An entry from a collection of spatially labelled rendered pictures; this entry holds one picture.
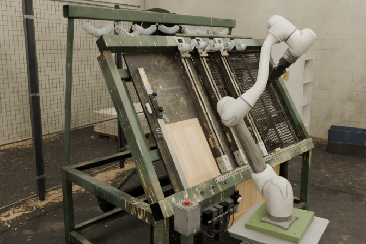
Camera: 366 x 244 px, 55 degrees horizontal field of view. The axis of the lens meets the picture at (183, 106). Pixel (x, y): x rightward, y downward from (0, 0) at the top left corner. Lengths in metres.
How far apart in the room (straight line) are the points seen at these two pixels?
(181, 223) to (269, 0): 6.43
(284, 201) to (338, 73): 5.54
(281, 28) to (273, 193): 1.00
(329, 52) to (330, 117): 1.33
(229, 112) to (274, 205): 0.64
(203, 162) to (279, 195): 0.71
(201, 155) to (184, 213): 0.68
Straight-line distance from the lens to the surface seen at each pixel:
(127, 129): 2.41
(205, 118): 2.82
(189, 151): 2.64
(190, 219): 2.18
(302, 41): 2.15
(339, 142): 6.70
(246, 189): 3.47
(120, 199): 2.68
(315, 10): 7.72
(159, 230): 2.40
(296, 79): 6.33
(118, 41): 2.59
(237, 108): 2.05
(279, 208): 2.29
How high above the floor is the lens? 1.88
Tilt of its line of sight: 10 degrees down
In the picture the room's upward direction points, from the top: straight up
